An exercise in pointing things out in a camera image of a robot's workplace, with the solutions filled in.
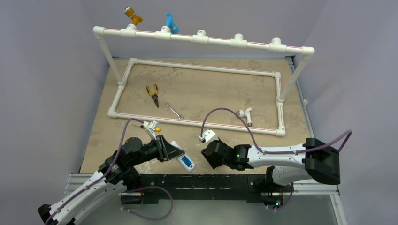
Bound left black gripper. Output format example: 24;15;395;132
130;134;184;167

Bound blue battery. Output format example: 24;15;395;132
181;156;192;167

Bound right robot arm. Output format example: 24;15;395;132
201;138;341;191

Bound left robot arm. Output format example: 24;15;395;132
38;135;195;225

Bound silver wrench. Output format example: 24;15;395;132
165;102;184;120

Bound white plastic faucet tap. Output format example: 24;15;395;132
236;107;253;127

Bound blue faucet nozzle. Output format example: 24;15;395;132
165;13;180;34

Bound orange faucet nozzle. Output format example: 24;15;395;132
124;7;143;26

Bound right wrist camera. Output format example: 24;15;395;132
199;129;219;144

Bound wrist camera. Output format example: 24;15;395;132
199;129;219;144
143;120;159;140

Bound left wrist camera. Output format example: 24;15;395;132
143;120;159;140

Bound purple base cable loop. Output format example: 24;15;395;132
120;186;174;221

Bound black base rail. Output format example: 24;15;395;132
121;174;293;207

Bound yellow handled pliers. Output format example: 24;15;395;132
146;83;159;108

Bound aluminium table frame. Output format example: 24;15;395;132
62;56;349;225

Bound white PVC pipe frame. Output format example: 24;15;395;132
93;24;315;136

